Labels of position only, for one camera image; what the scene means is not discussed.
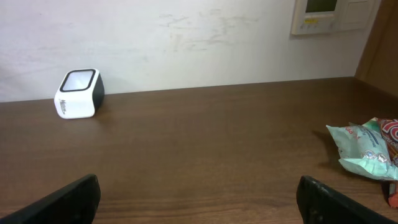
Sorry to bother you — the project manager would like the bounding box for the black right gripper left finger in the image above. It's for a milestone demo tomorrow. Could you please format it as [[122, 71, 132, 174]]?
[[1, 174, 101, 224]]

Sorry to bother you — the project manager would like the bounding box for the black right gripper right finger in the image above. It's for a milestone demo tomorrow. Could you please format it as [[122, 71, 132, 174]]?
[[296, 175, 395, 224]]

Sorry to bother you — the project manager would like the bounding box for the wooden side panel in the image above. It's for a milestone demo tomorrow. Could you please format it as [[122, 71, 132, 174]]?
[[355, 0, 397, 96]]

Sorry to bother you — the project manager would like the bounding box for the orange snack bar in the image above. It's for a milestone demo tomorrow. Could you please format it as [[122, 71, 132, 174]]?
[[377, 119, 397, 208]]

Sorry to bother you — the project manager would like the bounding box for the teal wipes packet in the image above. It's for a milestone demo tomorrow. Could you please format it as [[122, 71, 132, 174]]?
[[326, 125, 397, 180]]

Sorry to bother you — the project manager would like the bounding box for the small green tissue pack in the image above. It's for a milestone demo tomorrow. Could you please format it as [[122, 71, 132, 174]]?
[[363, 117, 381, 134]]

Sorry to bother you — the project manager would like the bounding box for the white wall control panel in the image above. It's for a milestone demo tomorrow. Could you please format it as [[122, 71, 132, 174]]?
[[291, 0, 375, 35]]

